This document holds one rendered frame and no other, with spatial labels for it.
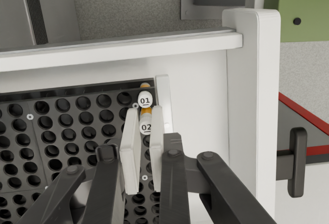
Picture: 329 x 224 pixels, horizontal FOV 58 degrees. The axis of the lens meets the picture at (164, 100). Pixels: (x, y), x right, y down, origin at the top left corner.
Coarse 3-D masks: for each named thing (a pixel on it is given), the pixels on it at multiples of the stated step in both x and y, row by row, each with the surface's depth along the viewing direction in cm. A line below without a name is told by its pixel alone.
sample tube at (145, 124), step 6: (144, 108) 26; (150, 108) 26; (144, 114) 24; (150, 114) 24; (144, 120) 23; (150, 120) 23; (144, 126) 23; (150, 126) 23; (144, 132) 23; (150, 132) 23
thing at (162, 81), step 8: (160, 80) 31; (168, 80) 31; (160, 88) 31; (168, 88) 31; (160, 96) 32; (168, 96) 32; (160, 104) 32; (168, 104) 32; (168, 112) 32; (168, 120) 32; (168, 128) 33
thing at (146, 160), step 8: (136, 88) 26; (144, 88) 26; (152, 88) 26; (136, 96) 26; (152, 96) 26; (152, 104) 26; (144, 136) 27; (144, 144) 28; (144, 152) 28; (144, 160) 28; (144, 168) 28; (152, 192) 29; (152, 200) 30; (152, 208) 30; (152, 216) 30
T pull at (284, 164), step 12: (300, 132) 27; (300, 144) 27; (288, 156) 28; (300, 156) 27; (276, 168) 28; (288, 168) 28; (300, 168) 28; (276, 180) 28; (288, 180) 29; (300, 180) 28; (288, 192) 30; (300, 192) 29
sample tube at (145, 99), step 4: (144, 84) 28; (148, 84) 29; (140, 92) 26; (144, 92) 25; (148, 92) 26; (140, 96) 25; (144, 96) 25; (148, 96) 25; (140, 100) 25; (144, 100) 25; (148, 100) 25; (140, 104) 25; (144, 104) 25; (148, 104) 25
